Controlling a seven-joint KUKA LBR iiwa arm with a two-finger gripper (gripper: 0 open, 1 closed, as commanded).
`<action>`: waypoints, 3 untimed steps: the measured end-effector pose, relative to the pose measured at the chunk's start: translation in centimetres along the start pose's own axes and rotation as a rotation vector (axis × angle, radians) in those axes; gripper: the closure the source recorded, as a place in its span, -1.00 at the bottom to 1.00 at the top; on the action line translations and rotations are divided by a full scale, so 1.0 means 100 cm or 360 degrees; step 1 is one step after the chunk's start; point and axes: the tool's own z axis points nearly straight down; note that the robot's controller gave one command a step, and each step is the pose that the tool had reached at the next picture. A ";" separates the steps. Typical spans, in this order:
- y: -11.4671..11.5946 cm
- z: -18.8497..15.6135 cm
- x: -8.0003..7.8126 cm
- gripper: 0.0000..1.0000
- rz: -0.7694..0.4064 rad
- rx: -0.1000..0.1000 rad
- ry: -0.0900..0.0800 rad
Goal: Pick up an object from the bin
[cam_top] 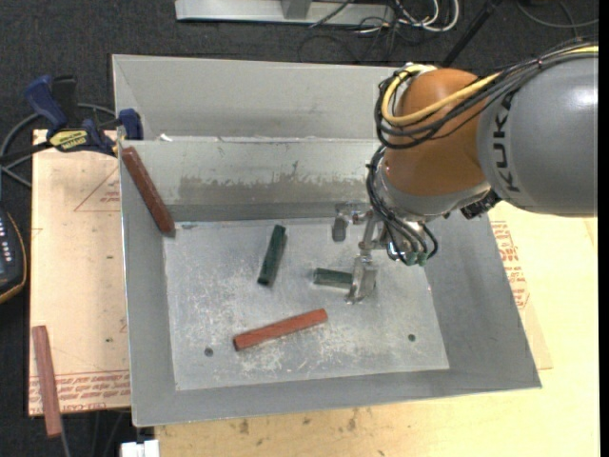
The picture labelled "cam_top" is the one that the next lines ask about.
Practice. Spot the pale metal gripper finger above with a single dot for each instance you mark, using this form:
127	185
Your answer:
355	284
370	281

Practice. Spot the dark green flat block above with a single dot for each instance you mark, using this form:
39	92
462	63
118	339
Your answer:
332	277
272	255

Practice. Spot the red-brown flat block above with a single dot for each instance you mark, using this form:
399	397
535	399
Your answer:
280	329
46	379
148	192

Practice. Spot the grey metal bin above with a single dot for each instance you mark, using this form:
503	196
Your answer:
295	360

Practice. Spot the brown cardboard board, red print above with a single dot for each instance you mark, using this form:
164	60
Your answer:
76	255

